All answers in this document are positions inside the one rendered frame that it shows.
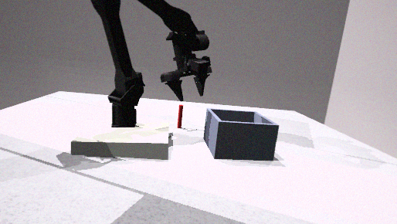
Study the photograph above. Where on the dark red peg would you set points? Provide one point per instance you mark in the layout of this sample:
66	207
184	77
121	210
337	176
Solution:
180	116

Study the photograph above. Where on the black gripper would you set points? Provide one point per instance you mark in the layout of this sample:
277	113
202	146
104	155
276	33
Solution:
172	78

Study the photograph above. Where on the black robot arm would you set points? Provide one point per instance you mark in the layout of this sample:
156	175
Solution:
128	83

